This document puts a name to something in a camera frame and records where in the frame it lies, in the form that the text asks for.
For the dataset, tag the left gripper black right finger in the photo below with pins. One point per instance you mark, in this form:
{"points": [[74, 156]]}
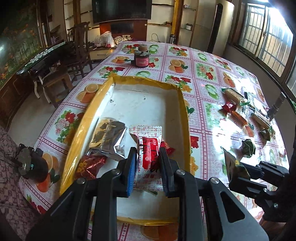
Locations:
{"points": [[167, 174]]}

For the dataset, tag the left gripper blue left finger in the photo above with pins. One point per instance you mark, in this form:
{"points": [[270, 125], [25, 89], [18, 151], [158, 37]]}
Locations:
{"points": [[130, 170]]}

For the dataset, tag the red white sachet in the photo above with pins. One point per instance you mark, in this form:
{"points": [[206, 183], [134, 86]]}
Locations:
{"points": [[148, 140]]}

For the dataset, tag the silver foil snack bag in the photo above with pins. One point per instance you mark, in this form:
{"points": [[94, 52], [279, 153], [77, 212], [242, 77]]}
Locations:
{"points": [[108, 139]]}

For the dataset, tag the dark red foil packet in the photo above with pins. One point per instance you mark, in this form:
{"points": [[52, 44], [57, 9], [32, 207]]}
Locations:
{"points": [[89, 166]]}

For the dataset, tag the green pea packet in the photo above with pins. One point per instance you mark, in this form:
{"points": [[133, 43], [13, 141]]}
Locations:
{"points": [[248, 148]]}

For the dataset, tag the gold woven snack packet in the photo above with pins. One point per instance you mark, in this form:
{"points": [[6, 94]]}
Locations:
{"points": [[267, 133]]}

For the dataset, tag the yellow rimmed white tray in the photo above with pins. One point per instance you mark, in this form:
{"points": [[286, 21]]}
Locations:
{"points": [[137, 102]]}

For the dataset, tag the green end cracker pack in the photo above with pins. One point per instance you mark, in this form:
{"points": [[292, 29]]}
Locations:
{"points": [[235, 96]]}

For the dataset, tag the red face snack packet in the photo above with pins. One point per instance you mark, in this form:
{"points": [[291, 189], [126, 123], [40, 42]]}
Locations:
{"points": [[169, 150]]}

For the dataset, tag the black stripe cracker pack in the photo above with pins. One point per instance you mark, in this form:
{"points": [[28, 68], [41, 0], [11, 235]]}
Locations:
{"points": [[262, 121]]}

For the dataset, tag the orange cracker pack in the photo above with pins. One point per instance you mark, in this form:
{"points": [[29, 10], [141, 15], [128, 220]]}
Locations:
{"points": [[240, 120]]}

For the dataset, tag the dark green chip packet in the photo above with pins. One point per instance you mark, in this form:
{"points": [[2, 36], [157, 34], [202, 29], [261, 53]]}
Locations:
{"points": [[234, 168]]}

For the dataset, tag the floral plastic tablecloth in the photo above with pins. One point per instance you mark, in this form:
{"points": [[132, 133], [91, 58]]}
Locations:
{"points": [[201, 77]]}

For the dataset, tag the grey metal flashlight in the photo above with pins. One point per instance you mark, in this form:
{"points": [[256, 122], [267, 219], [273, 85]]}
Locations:
{"points": [[276, 106]]}

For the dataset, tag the black motor on table edge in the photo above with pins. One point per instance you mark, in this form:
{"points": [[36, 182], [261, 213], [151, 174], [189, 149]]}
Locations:
{"points": [[31, 164]]}

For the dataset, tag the pink label jar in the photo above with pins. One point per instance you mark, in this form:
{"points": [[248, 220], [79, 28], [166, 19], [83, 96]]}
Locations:
{"points": [[141, 56]]}

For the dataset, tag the wooden chair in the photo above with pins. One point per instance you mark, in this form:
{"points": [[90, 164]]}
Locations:
{"points": [[81, 55]]}

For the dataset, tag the person in patterned jacket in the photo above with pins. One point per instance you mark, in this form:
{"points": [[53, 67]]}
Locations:
{"points": [[17, 214]]}

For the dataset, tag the white plastic bag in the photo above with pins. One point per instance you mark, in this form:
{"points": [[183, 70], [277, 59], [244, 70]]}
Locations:
{"points": [[104, 40]]}

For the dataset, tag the black television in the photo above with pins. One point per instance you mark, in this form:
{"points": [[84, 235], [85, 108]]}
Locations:
{"points": [[115, 10]]}

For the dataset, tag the large landscape painting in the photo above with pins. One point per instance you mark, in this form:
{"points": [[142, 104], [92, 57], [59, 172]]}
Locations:
{"points": [[20, 38]]}

